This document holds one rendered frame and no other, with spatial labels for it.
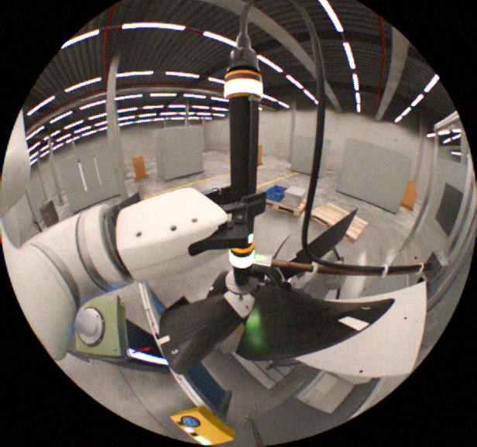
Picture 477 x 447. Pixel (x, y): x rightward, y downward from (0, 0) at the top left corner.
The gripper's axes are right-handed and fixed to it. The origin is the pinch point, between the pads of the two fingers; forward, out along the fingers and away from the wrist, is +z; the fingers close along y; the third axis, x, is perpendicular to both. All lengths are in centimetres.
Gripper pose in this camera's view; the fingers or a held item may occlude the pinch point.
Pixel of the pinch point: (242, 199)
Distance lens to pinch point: 19.2
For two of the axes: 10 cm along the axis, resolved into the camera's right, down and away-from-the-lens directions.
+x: 0.0, -8.8, -4.8
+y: 6.2, 3.7, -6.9
